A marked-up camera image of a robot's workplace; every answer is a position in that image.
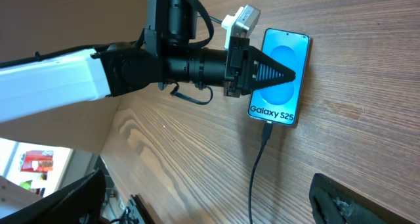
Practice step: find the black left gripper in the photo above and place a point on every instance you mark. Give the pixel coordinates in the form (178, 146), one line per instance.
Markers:
(248, 69)

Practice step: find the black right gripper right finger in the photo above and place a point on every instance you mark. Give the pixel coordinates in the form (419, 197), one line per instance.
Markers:
(332, 203)

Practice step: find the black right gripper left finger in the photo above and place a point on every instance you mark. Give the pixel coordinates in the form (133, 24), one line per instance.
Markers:
(79, 202)

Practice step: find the cyan screen smartphone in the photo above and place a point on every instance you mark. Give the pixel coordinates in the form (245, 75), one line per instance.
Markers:
(279, 103)

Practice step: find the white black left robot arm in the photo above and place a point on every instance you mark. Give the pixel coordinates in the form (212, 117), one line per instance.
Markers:
(166, 53)

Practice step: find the red packaged goods shelf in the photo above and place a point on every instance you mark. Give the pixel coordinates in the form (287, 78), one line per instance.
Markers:
(39, 164)

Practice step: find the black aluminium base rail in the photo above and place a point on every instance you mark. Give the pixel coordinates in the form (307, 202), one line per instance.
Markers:
(114, 209)

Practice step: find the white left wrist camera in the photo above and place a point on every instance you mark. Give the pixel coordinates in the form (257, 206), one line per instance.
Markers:
(241, 24)

